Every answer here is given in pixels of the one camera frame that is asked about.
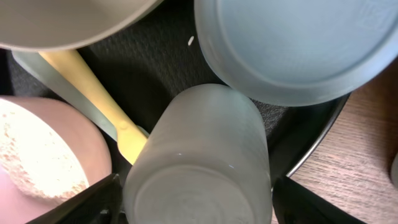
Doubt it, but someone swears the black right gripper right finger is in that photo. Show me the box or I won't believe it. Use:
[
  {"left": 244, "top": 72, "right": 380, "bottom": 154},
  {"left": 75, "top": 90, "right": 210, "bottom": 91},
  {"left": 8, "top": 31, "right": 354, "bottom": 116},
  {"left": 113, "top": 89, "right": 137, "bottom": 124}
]
[{"left": 272, "top": 177, "right": 364, "bottom": 224}]

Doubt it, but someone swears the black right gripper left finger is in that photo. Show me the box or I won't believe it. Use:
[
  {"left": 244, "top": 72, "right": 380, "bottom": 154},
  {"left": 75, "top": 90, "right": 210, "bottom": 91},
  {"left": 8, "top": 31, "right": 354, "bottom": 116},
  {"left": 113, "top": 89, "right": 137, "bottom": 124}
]
[{"left": 28, "top": 174, "right": 122, "bottom": 224}]

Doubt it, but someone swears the pink bowl with rice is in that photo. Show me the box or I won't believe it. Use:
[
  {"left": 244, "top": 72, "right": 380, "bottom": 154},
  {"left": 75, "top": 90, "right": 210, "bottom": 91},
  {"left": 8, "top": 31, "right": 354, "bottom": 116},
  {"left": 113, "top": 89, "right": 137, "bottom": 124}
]
[{"left": 1, "top": 96, "right": 112, "bottom": 223}]

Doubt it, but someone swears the white cup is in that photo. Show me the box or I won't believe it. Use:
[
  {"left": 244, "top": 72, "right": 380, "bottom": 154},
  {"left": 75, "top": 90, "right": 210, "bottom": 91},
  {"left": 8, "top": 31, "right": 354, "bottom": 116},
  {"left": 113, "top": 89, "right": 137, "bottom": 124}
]
[{"left": 123, "top": 84, "right": 272, "bottom": 224}]

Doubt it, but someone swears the light blue cup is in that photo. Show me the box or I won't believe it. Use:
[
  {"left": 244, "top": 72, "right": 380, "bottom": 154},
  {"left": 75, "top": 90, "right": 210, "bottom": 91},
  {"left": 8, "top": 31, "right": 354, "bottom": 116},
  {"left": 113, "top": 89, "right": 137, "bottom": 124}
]
[{"left": 194, "top": 0, "right": 397, "bottom": 106}]

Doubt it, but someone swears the beige bowl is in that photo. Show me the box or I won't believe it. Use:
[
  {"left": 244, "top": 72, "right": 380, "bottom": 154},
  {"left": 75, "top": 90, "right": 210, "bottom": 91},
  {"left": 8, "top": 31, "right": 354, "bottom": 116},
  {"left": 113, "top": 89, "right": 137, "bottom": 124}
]
[{"left": 1, "top": 0, "right": 162, "bottom": 52}]

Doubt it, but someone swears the round black tray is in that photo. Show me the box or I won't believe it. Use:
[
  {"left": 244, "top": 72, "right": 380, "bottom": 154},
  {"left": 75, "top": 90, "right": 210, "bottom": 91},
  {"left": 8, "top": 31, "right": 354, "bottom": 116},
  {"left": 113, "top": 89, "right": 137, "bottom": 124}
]
[{"left": 1, "top": 1, "right": 347, "bottom": 180}]

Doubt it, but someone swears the yellow spatula utensil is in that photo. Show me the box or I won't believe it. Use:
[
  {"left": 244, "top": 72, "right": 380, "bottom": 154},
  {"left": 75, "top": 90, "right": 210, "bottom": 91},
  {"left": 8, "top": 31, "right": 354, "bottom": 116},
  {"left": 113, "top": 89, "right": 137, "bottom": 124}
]
[{"left": 39, "top": 50, "right": 147, "bottom": 165}]

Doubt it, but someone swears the mint green spatula utensil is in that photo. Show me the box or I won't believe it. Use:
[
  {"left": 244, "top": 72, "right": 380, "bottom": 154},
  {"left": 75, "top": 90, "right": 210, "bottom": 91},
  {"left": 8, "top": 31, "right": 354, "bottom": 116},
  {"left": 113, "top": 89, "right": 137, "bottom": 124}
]
[{"left": 12, "top": 50, "right": 149, "bottom": 141}]

